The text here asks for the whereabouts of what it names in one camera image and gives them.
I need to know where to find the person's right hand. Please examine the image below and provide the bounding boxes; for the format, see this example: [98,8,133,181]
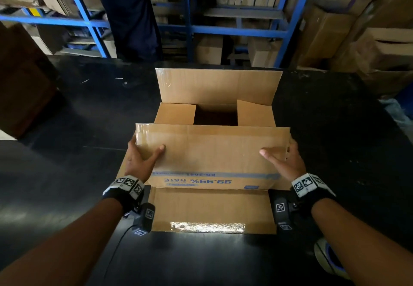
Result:
[259,138,307,183]

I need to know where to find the person's left hand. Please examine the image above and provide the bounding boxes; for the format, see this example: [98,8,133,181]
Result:
[125,135,166,183]

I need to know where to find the person's right forearm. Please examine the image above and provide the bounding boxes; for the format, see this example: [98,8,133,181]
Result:
[311,197,413,286]

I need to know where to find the person's left forearm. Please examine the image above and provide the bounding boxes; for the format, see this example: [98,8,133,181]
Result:
[0,197,124,286]

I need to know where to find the small brown cardboard box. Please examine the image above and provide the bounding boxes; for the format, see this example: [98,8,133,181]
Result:
[248,38,283,68]
[194,34,224,65]

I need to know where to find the clear packing tape roll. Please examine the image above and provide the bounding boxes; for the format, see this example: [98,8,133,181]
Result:
[314,238,350,280]

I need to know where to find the blue metal shelving rack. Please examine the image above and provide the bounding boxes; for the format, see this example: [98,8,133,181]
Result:
[0,0,318,68]

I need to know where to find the blue plastic bag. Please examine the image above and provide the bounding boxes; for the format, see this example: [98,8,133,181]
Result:
[379,84,413,141]

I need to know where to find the dark brown cardboard box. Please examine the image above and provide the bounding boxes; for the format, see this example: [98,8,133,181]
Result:
[0,22,59,139]

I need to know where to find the stack of large cardboard boxes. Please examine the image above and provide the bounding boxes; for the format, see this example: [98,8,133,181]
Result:
[290,0,413,97]

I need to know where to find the black right wrist camera band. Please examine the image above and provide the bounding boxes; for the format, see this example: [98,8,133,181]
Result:
[269,173,336,232]

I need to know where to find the black wrist camera band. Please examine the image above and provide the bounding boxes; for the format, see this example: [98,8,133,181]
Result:
[102,175,156,236]
[269,173,336,232]

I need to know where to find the black left wrist camera band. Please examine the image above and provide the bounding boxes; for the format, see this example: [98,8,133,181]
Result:
[102,175,156,236]

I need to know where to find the black cable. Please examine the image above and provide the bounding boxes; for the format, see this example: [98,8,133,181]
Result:
[101,224,137,286]

